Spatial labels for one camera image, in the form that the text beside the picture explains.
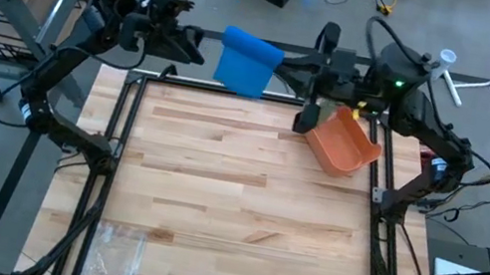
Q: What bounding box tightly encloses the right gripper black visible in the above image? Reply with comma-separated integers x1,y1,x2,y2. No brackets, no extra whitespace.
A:
266,12,372,144

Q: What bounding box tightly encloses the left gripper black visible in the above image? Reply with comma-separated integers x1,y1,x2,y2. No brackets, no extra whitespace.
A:
116,0,217,69

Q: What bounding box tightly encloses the blue elastic bandage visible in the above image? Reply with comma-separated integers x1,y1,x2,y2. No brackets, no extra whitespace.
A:
210,23,290,104

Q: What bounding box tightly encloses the clear plastic zip bag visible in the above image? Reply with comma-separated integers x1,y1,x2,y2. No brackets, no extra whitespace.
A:
80,217,150,275

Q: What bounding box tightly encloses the orange plastic bin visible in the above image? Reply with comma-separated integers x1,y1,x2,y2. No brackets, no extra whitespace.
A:
298,99,389,186

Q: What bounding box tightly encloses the white lamp stand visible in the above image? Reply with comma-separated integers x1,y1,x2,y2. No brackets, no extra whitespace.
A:
425,67,490,114

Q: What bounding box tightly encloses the grey box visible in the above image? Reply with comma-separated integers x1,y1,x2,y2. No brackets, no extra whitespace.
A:
421,234,490,275

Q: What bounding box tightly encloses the yellow cable tag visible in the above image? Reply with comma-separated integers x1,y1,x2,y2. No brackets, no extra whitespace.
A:
350,100,369,125

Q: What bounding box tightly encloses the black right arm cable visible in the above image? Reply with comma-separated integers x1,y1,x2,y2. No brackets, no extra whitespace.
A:
359,14,406,69

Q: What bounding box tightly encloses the yellow cable connector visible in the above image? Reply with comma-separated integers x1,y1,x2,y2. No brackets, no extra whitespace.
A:
375,2,394,18

